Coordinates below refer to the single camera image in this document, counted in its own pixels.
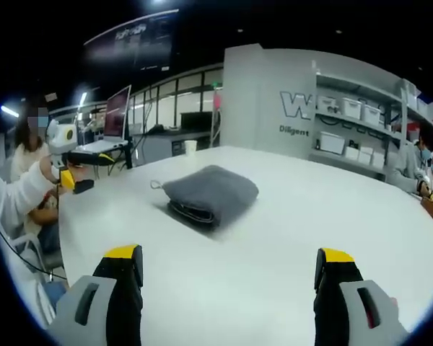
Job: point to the white laptop base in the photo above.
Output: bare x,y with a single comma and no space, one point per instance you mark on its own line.
101,146

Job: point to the tilted monitor screen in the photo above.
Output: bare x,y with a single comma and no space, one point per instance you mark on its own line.
117,113

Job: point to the grey towel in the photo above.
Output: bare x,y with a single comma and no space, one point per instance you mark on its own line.
209,191

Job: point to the grey background desk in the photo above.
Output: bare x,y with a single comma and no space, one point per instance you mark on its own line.
173,138

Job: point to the small white box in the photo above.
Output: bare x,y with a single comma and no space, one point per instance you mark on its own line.
351,153
365,155
378,159

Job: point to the black monitor stand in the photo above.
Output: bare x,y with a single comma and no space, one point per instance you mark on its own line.
129,155

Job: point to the white paper cup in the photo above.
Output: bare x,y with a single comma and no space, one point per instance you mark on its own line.
191,147

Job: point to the white chair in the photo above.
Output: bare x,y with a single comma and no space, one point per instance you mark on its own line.
29,245

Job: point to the grey shelf unit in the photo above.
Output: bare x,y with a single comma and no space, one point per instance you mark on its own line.
389,137

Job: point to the white lidded storage bin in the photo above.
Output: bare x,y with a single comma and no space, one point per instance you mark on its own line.
371,114
350,108
331,142

